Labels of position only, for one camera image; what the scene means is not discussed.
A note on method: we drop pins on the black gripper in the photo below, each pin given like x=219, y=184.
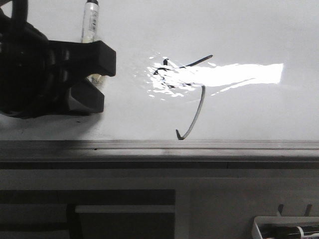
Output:
x=36, y=73

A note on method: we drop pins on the white marker with taped magnet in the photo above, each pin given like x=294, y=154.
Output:
x=90, y=22

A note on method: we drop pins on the white whiteboard surface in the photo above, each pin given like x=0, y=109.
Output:
x=258, y=60

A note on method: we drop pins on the white marker tray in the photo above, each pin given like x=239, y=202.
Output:
x=261, y=222

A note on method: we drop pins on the grey metal whiteboard frame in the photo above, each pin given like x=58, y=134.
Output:
x=159, y=154

